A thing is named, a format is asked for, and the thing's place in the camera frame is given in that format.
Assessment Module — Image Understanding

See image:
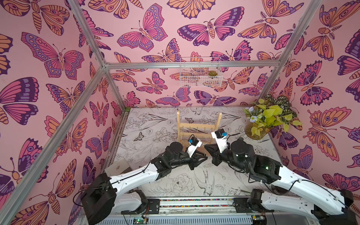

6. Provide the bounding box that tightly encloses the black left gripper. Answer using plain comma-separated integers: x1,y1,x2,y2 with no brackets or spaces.
169,151,207,171

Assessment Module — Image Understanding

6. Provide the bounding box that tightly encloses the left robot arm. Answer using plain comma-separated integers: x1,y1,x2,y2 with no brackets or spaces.
81,142,207,225

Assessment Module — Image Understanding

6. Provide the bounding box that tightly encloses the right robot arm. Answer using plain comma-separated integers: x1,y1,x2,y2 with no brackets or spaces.
204,138,357,225

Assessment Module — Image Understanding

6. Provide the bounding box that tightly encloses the wooden jewelry display stand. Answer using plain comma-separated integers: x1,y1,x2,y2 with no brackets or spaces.
176,111,222,156

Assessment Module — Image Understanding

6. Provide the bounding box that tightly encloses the potted green plant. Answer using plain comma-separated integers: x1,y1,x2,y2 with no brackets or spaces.
244,94,302,140

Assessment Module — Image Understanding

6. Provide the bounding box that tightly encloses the small succulent in basket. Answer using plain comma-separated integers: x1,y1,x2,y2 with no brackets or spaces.
208,71,218,77

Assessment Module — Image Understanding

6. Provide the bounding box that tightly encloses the grey paper card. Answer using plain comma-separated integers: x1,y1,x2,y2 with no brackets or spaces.
105,157,133,177

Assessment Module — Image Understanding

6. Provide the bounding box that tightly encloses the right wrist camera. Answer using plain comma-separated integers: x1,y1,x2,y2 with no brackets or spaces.
211,129,229,153

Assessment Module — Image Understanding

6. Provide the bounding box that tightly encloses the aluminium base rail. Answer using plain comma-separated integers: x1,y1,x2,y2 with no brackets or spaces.
78,195,318,225

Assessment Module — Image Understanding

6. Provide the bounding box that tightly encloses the white wire basket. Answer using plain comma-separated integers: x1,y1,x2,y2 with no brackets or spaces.
178,57,223,88

